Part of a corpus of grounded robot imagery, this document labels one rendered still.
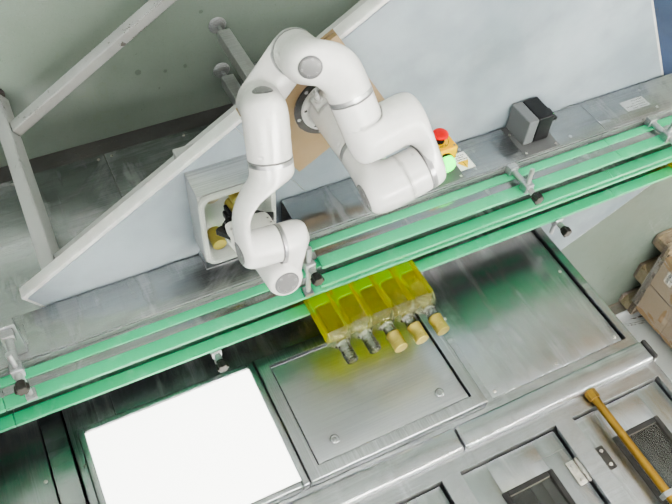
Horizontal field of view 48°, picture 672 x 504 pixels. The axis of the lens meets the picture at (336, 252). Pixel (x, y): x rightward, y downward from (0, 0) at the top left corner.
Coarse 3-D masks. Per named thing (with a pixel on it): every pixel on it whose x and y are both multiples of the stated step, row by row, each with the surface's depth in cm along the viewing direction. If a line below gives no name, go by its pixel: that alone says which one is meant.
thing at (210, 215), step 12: (216, 192) 157; (228, 192) 157; (204, 204) 156; (216, 204) 169; (264, 204) 171; (204, 216) 159; (216, 216) 172; (204, 228) 162; (204, 240) 165; (204, 252) 169; (216, 252) 173; (228, 252) 174
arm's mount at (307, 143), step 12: (324, 36) 150; (336, 36) 149; (372, 84) 163; (288, 96) 154; (300, 96) 155; (288, 108) 157; (300, 108) 158; (300, 120) 160; (300, 132) 164; (312, 132) 165; (300, 144) 166; (312, 144) 168; (324, 144) 170; (300, 156) 169; (312, 156) 171; (300, 168) 172
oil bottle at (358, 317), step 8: (336, 288) 180; (344, 288) 180; (352, 288) 180; (336, 296) 179; (344, 296) 179; (352, 296) 179; (344, 304) 177; (352, 304) 178; (360, 304) 178; (344, 312) 176; (352, 312) 176; (360, 312) 176; (368, 312) 176; (352, 320) 175; (360, 320) 175; (368, 320) 175; (352, 328) 175; (360, 328) 174; (368, 328) 175; (352, 336) 177
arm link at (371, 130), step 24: (408, 96) 138; (336, 120) 138; (360, 120) 135; (384, 120) 136; (408, 120) 137; (360, 144) 137; (384, 144) 138; (408, 144) 141; (432, 144) 140; (432, 168) 142
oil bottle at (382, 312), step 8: (360, 280) 182; (368, 280) 182; (360, 288) 181; (368, 288) 181; (376, 288) 181; (360, 296) 180; (368, 296) 180; (376, 296) 180; (384, 296) 180; (368, 304) 178; (376, 304) 178; (384, 304) 178; (376, 312) 177; (384, 312) 177; (392, 312) 177; (376, 320) 176; (384, 320) 176; (392, 320) 178; (376, 328) 178
